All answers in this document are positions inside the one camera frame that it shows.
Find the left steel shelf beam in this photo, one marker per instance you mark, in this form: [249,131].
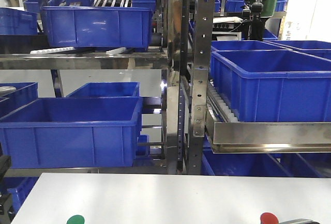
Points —
[84,61]

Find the blue bin lower left front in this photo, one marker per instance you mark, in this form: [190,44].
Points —
[73,133]

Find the green mushroom push button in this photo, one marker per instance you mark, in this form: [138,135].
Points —
[76,219]

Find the blue bin behind lower left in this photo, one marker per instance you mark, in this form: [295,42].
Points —
[107,89]

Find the steel rack upright post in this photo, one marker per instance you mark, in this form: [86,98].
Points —
[203,21]

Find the large blue bin on rail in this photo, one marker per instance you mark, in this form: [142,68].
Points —
[273,85]

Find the red mushroom push button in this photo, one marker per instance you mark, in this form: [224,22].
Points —
[268,218]

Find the white roller track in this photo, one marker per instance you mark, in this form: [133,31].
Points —
[220,106]

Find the stainless steel rack rail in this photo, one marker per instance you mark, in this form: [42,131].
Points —
[302,137]

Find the blue bin upper left shelf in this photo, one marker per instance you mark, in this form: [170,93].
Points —
[97,27]

